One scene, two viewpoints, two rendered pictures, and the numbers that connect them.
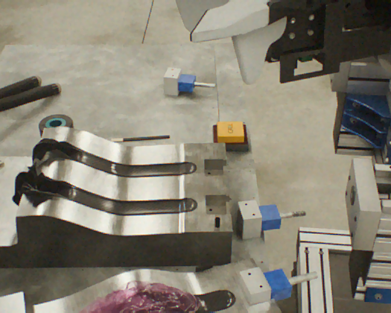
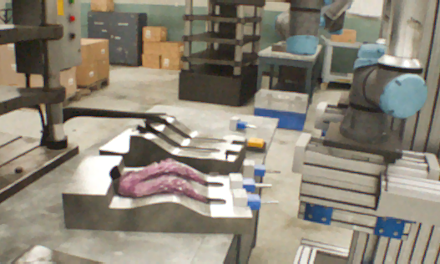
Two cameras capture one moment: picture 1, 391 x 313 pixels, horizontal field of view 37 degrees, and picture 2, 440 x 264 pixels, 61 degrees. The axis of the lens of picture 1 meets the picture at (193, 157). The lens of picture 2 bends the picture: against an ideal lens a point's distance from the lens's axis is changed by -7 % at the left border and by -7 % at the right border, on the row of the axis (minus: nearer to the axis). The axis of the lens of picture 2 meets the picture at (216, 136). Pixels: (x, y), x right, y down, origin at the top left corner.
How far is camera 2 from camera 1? 60 cm
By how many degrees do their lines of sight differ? 22
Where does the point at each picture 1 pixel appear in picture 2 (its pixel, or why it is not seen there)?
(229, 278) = (225, 179)
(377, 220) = (303, 152)
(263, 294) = (238, 183)
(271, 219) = (260, 169)
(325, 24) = not seen: outside the picture
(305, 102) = not seen: hidden behind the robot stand
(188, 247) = (209, 169)
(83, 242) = (158, 156)
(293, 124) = not seen: hidden behind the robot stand
